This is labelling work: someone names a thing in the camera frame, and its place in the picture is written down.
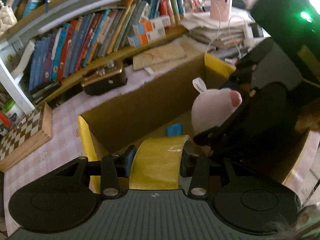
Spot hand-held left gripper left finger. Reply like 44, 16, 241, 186
54, 145, 137, 197

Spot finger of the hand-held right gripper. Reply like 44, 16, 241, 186
227, 38, 275, 98
193, 102, 252, 156

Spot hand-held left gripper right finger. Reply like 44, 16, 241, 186
179, 141, 253, 198

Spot pink plush pig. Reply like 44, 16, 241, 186
191, 77, 243, 134

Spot gold tape roll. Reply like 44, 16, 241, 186
129, 134, 193, 191

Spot blue packet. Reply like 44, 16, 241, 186
166, 123, 183, 138

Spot yellow cardboard box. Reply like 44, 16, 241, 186
77, 52, 313, 193

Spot stack of papers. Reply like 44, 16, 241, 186
180, 7, 253, 53

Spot pink paper holder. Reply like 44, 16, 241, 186
210, 0, 232, 20

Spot pink checked tablecloth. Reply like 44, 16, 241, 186
4, 60, 320, 236

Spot black gold radio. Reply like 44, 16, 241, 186
81, 60, 128, 96

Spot brown cardboard pieces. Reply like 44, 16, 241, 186
132, 41, 187, 72

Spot orange white small carton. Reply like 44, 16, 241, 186
132, 17, 171, 35
128, 28, 166, 47

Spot wooden chess board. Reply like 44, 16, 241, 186
0, 102, 53, 173

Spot black stapler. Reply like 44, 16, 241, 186
31, 80, 62, 103

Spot white container green lid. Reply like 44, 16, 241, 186
1, 99, 26, 123

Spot row of leaning books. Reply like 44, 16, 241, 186
28, 0, 186, 91

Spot red bottle white cap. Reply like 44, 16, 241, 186
0, 111, 12, 128

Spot white bookshelf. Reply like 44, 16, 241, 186
0, 0, 191, 116

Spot white tube lamp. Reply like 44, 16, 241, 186
37, 0, 122, 34

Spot white quilted handbag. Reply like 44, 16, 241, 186
0, 4, 17, 37

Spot white cable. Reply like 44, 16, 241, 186
206, 4, 241, 58

